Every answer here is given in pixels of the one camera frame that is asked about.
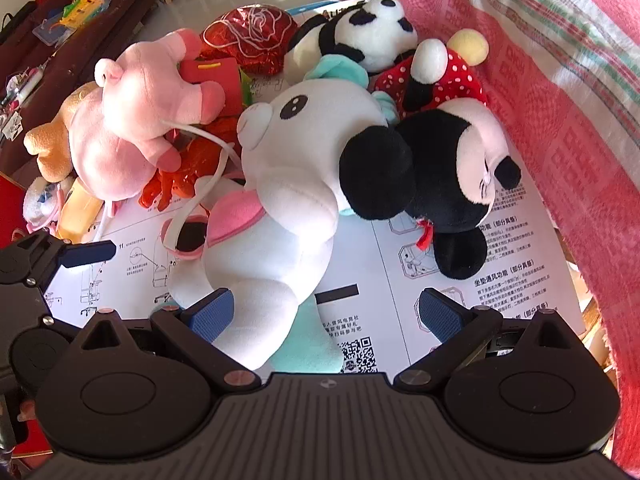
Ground pink bag white strap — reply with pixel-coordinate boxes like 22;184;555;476
159;120;244;262

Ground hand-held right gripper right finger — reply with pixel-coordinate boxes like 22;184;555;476
393;287;582;393

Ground yellow toy building set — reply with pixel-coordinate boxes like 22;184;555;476
60;0;109;29

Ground dark red leather sofa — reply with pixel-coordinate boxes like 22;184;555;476
0;0;162;181

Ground black mouse plush polka-dot dress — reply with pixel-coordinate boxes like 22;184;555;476
339;27;525;282

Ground yellow plush toy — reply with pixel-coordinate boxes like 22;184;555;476
55;177;109;246

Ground small white pink plush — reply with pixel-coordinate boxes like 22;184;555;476
22;175;66;234

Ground white plush toy teal ears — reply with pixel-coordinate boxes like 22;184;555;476
167;55;401;374

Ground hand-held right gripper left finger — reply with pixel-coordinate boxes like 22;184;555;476
74;287;263;394

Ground orange plastic toy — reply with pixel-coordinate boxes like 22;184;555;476
137;115;246;212

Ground white instruction sheet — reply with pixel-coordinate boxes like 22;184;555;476
44;5;587;376

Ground red foil heart balloon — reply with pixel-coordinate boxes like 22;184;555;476
200;5;299;77

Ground pink checkered blanket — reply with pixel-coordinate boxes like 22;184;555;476
395;0;640;471

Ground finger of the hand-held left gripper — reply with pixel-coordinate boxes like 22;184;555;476
0;234;117;286

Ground clear plastic box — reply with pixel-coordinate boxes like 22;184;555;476
32;17;81;44

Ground tan plush toy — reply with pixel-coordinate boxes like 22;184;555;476
22;80;101;184

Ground pink pig plush toy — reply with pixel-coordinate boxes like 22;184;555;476
67;29;227;202

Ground panda plush toy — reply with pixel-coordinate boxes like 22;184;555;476
282;0;419;84

